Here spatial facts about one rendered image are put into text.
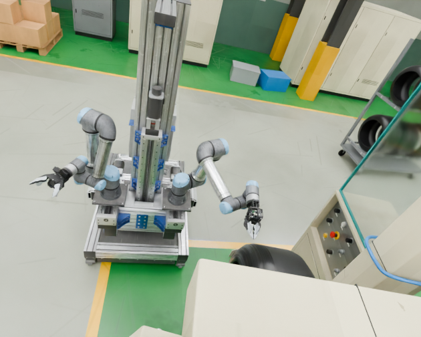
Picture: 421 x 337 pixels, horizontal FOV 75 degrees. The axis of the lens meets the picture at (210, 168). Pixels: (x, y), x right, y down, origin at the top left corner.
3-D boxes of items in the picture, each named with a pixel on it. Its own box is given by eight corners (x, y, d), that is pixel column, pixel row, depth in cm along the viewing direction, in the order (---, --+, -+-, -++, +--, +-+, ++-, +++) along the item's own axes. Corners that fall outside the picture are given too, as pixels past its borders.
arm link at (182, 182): (168, 186, 209) (170, 173, 200) (183, 182, 216) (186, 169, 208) (176, 197, 202) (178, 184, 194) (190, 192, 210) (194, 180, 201)
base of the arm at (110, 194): (102, 184, 208) (101, 175, 202) (122, 186, 211) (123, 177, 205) (97, 199, 197) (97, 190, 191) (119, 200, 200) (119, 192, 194)
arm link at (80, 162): (89, 166, 181) (89, 156, 175) (78, 176, 172) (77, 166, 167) (79, 162, 182) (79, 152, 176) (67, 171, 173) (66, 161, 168)
